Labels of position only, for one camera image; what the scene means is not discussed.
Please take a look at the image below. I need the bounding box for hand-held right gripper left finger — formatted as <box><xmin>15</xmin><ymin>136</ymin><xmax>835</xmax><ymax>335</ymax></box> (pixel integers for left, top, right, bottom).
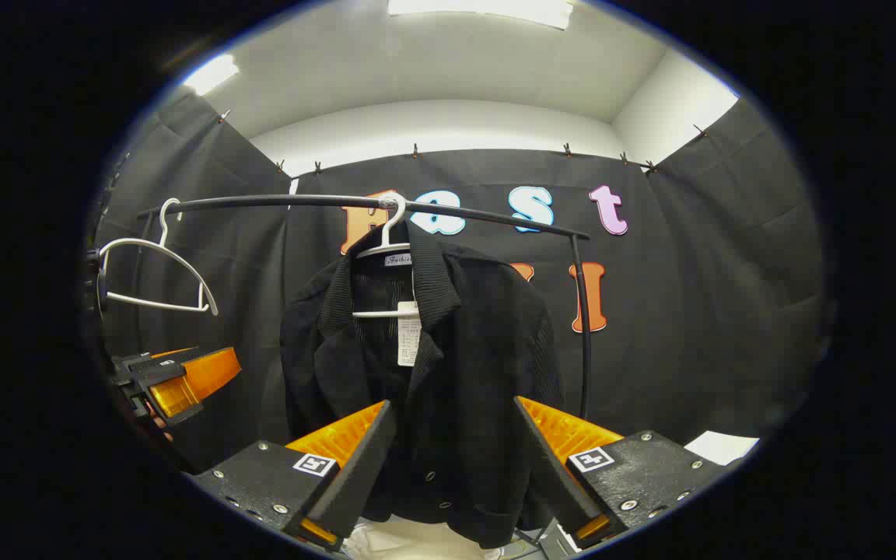
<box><xmin>187</xmin><ymin>401</ymin><xmax>398</xmax><ymax>553</ymax></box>

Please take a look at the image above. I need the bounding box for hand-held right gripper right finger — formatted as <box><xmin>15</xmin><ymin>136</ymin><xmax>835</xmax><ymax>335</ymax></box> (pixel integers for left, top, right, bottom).
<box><xmin>512</xmin><ymin>395</ymin><xmax>729</xmax><ymax>549</ymax></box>

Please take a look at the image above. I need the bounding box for white laundry hamper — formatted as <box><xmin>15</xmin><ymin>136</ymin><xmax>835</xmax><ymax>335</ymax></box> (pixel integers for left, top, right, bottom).
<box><xmin>343</xmin><ymin>517</ymin><xmax>507</xmax><ymax>560</ymax></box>

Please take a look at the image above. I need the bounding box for black jacket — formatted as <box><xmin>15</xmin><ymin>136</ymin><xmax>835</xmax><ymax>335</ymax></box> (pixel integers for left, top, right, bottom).
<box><xmin>279</xmin><ymin>222</ymin><xmax>565</xmax><ymax>549</ymax></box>

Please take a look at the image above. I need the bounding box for black clothes rack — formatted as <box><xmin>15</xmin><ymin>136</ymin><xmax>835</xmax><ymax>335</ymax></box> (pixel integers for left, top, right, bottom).
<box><xmin>133</xmin><ymin>194</ymin><xmax>593</xmax><ymax>422</ymax></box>

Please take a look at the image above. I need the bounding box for white clothes hanger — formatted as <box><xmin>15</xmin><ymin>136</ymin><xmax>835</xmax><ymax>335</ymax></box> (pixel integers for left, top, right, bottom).
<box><xmin>351</xmin><ymin>193</ymin><xmax>423</xmax><ymax>320</ymax></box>
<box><xmin>98</xmin><ymin>198</ymin><xmax>220</xmax><ymax>317</ymax></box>

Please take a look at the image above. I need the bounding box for white paper garment tag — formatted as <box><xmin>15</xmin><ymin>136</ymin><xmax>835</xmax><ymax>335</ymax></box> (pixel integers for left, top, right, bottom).
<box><xmin>397</xmin><ymin>302</ymin><xmax>423</xmax><ymax>368</ymax></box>

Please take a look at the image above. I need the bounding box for white ribbed appliance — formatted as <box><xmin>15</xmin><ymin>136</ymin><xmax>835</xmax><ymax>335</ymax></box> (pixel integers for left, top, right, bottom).
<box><xmin>684</xmin><ymin>430</ymin><xmax>760</xmax><ymax>466</ymax></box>

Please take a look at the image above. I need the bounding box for black backdrop cloth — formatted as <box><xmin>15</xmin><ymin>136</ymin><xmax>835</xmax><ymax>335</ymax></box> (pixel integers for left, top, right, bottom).
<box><xmin>94</xmin><ymin>93</ymin><xmax>826</xmax><ymax>467</ymax></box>

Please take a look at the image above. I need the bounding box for small ceiling light panel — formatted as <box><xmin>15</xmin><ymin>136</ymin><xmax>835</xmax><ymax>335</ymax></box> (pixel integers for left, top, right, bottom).
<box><xmin>182</xmin><ymin>53</ymin><xmax>240</xmax><ymax>96</ymax></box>

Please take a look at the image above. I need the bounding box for row of black backdrop clips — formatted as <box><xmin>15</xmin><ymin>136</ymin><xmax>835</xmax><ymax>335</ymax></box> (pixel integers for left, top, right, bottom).
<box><xmin>219</xmin><ymin>109</ymin><xmax>707</xmax><ymax>176</ymax></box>

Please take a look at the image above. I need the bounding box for large ceiling light panel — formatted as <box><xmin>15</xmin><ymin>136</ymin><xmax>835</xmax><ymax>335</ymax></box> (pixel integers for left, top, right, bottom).
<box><xmin>386</xmin><ymin>0</ymin><xmax>576</xmax><ymax>30</ymax></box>

